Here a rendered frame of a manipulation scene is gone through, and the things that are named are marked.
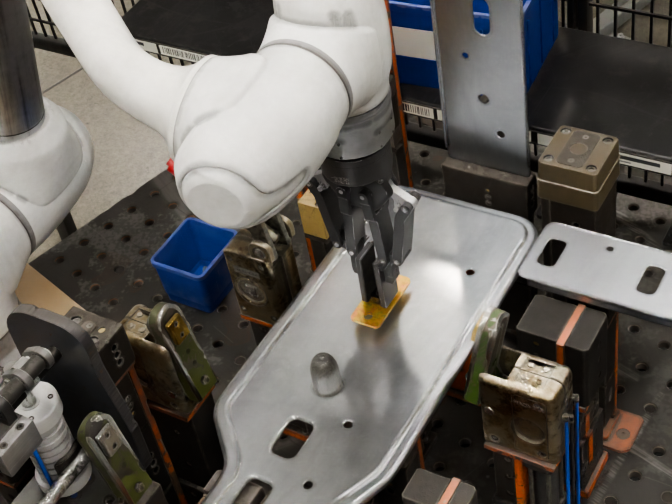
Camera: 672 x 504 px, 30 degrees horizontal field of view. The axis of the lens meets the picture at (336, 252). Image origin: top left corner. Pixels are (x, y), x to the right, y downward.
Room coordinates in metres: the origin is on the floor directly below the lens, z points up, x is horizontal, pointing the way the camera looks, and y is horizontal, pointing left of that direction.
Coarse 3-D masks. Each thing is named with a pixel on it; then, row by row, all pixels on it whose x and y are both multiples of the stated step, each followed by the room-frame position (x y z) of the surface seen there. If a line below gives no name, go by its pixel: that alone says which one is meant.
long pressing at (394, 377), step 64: (448, 256) 1.06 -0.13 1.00; (512, 256) 1.04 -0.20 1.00; (320, 320) 1.00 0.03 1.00; (448, 320) 0.96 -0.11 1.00; (256, 384) 0.92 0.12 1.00; (384, 384) 0.88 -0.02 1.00; (448, 384) 0.87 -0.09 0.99; (256, 448) 0.83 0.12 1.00; (320, 448) 0.82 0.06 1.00; (384, 448) 0.80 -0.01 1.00
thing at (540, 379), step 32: (512, 352) 0.86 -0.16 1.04; (480, 384) 0.83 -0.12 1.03; (512, 384) 0.81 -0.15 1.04; (544, 384) 0.81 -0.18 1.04; (512, 416) 0.81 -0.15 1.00; (544, 416) 0.79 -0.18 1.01; (576, 416) 0.81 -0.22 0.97; (512, 448) 0.81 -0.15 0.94; (544, 448) 0.79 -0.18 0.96; (576, 448) 0.81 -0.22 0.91; (512, 480) 0.82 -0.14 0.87; (544, 480) 0.80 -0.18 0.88; (576, 480) 0.82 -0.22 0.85
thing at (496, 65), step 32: (448, 0) 1.22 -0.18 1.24; (512, 0) 1.17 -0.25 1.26; (448, 32) 1.22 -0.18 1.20; (512, 32) 1.17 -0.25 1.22; (448, 64) 1.23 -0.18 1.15; (480, 64) 1.20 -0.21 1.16; (512, 64) 1.18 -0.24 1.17; (448, 96) 1.23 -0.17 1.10; (512, 96) 1.18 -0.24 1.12; (448, 128) 1.23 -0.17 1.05; (480, 128) 1.21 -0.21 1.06; (512, 128) 1.18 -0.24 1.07; (480, 160) 1.21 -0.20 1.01; (512, 160) 1.18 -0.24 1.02
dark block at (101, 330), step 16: (80, 320) 0.96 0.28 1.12; (96, 320) 0.95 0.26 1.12; (112, 320) 0.95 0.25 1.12; (96, 336) 0.93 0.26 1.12; (112, 336) 0.92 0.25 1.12; (112, 352) 0.92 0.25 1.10; (128, 352) 0.93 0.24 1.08; (112, 368) 0.91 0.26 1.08; (128, 368) 0.93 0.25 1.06; (128, 384) 0.92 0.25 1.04; (128, 400) 0.92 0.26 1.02; (144, 400) 0.93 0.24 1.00; (144, 416) 0.93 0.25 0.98; (144, 432) 0.92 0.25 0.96; (160, 448) 0.93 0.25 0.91; (160, 464) 0.92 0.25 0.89; (160, 480) 0.92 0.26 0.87; (176, 480) 0.93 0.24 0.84; (176, 496) 0.93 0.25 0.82
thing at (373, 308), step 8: (400, 280) 1.02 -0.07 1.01; (408, 280) 1.02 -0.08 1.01; (376, 288) 1.01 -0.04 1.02; (400, 288) 1.01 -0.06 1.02; (376, 296) 0.99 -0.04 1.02; (400, 296) 1.00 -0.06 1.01; (360, 304) 0.99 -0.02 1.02; (368, 304) 0.99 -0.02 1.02; (376, 304) 0.99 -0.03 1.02; (392, 304) 0.98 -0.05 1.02; (360, 312) 0.98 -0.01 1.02; (368, 312) 0.98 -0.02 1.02; (376, 312) 0.98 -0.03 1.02; (384, 312) 0.97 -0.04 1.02; (352, 320) 0.97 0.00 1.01; (360, 320) 0.97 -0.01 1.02; (368, 320) 0.97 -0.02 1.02; (376, 320) 0.96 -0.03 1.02; (384, 320) 0.97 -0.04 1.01; (376, 328) 0.96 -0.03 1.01
